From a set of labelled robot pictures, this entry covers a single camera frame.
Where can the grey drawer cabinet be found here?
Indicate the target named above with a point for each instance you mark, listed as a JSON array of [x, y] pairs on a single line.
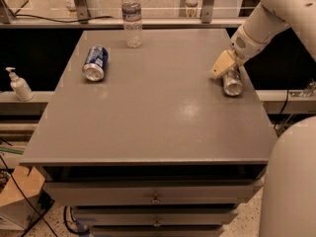
[[156, 125]]

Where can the white pump dispenser bottle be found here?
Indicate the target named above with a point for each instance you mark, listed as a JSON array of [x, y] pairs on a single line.
[[19, 85]]

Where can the top drawer knob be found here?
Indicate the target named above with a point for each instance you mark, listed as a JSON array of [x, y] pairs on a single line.
[[155, 200]]

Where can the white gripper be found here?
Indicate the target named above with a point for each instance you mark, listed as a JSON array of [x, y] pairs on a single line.
[[243, 48]]

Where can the silver redbull can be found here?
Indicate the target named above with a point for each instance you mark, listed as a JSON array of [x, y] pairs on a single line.
[[232, 83]]

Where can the clear plastic water bottle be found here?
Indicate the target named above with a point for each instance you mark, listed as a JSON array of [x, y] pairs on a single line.
[[132, 22]]

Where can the cardboard box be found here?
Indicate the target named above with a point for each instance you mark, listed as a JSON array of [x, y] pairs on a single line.
[[18, 200]]

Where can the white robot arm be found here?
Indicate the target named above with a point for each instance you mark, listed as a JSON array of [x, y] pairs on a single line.
[[289, 195]]

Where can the drawer knob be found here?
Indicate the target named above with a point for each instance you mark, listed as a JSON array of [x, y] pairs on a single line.
[[157, 224], [155, 200]]

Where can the blue pepsi can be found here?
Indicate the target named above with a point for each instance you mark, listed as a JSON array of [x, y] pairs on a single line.
[[94, 68]]

